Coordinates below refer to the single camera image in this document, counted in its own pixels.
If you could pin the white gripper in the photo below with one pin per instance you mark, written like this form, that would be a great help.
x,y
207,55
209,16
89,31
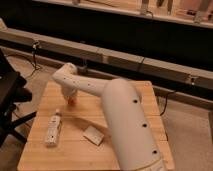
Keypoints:
x,y
69,92

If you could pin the red orange pepper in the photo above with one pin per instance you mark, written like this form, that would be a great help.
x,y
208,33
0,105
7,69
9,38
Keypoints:
x,y
71,101

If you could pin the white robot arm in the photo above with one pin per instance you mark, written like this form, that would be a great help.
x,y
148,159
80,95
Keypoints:
x,y
132,139

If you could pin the white sponge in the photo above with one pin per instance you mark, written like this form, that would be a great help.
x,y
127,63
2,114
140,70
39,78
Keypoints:
x,y
94,135

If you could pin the black chair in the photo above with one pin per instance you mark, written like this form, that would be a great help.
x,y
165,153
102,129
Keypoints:
x,y
12,90

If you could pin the wooden table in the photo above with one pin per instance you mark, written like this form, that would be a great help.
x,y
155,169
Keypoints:
x,y
73,152

